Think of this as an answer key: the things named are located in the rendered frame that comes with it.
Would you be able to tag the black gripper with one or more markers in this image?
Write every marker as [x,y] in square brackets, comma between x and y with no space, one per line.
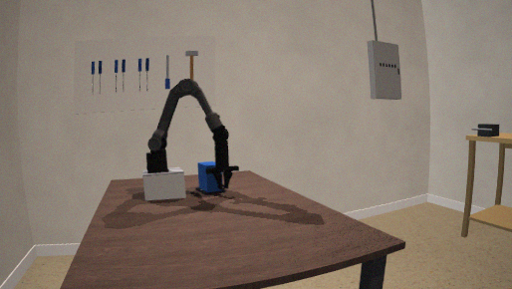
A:
[222,163]

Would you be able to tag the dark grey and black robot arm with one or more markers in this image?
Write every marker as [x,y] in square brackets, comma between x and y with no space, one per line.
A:
[155,159]

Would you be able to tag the blue block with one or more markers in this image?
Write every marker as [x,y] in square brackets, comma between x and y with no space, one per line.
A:
[207,182]

